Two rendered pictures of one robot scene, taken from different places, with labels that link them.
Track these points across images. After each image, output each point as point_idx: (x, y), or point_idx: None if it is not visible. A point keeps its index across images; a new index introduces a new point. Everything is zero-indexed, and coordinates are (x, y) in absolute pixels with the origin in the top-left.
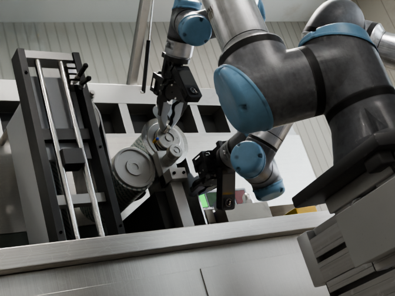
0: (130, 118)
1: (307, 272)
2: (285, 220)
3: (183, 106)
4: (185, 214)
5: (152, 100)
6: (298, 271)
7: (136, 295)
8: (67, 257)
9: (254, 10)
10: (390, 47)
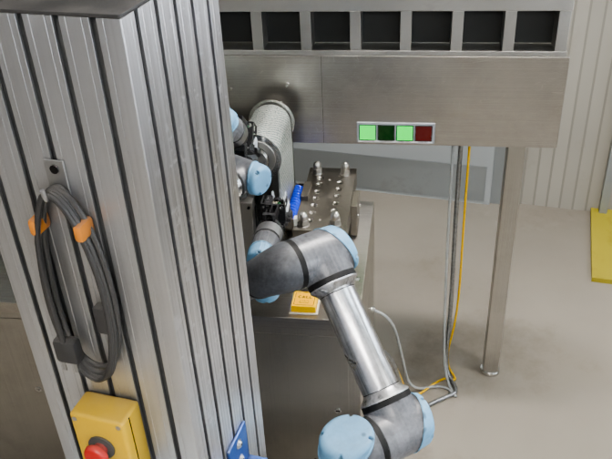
0: (310, 32)
1: (281, 347)
2: (265, 320)
3: (257, 155)
4: (248, 234)
5: (346, 7)
6: (274, 344)
7: None
8: None
9: None
10: (325, 311)
